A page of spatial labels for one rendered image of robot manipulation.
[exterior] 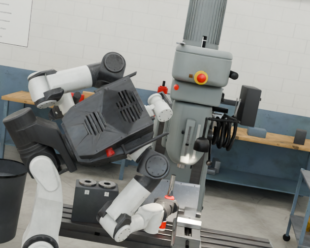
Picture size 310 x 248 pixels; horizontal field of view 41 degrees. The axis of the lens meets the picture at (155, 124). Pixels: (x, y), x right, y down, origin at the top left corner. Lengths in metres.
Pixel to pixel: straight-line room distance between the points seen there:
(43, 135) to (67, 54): 4.94
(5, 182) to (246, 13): 4.20
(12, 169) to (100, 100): 2.66
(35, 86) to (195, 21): 0.97
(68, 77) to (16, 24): 5.10
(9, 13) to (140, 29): 1.96
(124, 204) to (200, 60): 0.71
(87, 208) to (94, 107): 0.81
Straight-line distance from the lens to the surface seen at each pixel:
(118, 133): 1.47
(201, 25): 2.24
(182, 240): 2.09
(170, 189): 2.05
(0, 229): 3.89
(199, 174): 2.57
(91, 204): 2.19
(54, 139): 1.58
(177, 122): 2.03
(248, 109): 2.34
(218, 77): 1.88
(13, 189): 3.75
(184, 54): 1.87
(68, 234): 2.24
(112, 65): 1.64
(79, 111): 1.53
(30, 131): 1.58
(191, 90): 1.97
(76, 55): 6.45
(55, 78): 1.63
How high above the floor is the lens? 1.86
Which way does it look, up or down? 10 degrees down
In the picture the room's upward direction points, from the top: 9 degrees clockwise
